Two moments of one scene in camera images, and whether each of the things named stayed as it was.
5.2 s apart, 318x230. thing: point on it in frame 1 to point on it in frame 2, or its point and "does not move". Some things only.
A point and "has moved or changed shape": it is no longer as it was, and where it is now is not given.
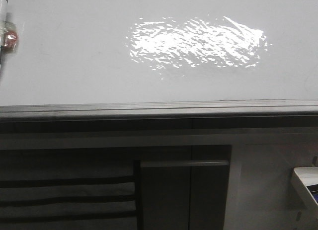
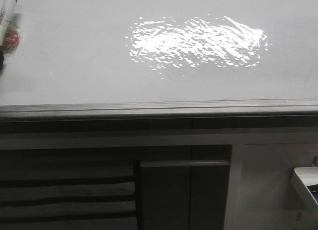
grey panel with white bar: (184, 187) does not move
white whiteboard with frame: (126, 54) does not move
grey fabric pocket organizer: (68, 190) does not move
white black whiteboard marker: (3, 16) has moved or changed shape
